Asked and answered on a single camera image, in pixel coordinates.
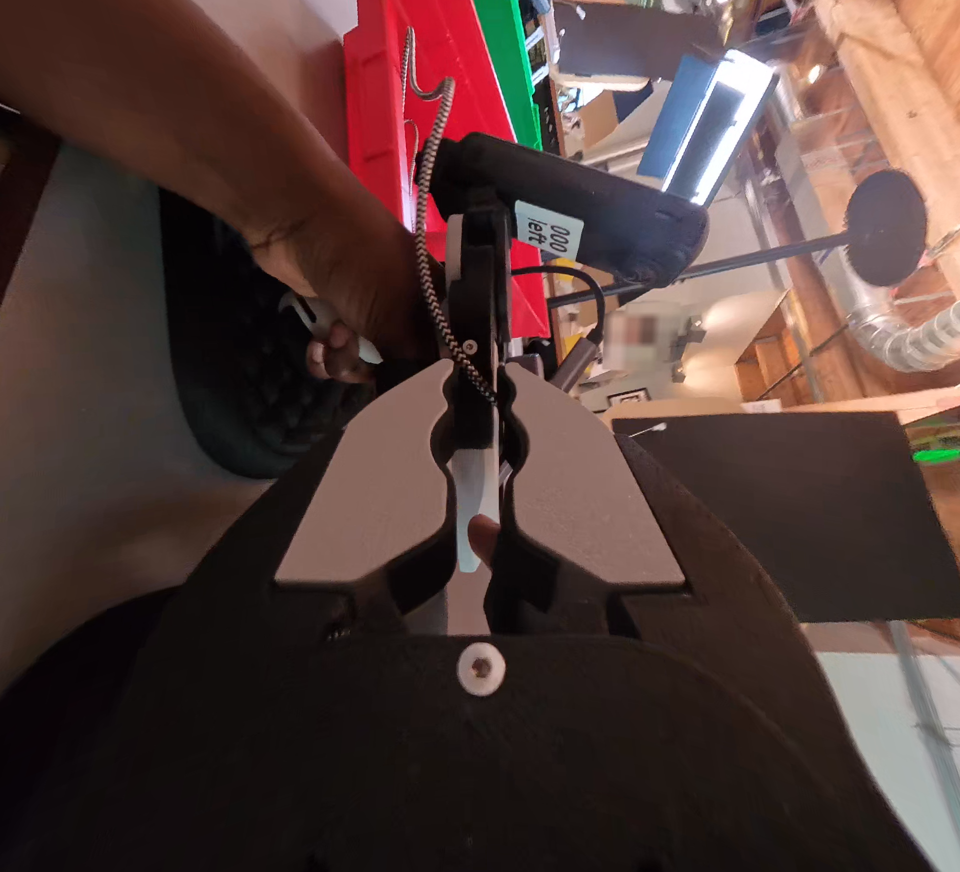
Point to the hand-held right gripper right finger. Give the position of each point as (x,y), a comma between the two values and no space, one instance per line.
(585,504)

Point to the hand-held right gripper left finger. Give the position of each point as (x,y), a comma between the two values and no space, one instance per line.
(367,497)

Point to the person's left forearm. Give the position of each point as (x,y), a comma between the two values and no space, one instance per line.
(150,61)

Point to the person's left hand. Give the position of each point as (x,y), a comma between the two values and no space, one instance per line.
(360,287)

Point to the blue light panel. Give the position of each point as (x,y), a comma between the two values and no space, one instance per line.
(675,129)

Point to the black board with wooden rim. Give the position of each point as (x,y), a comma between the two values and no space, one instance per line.
(630,39)

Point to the black textured cushion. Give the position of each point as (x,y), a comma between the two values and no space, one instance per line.
(225,377)

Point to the black flat panel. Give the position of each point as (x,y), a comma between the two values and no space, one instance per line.
(787,512)

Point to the green plastic bin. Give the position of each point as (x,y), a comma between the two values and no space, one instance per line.
(499,24)

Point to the black round base stand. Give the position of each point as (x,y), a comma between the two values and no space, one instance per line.
(885,226)

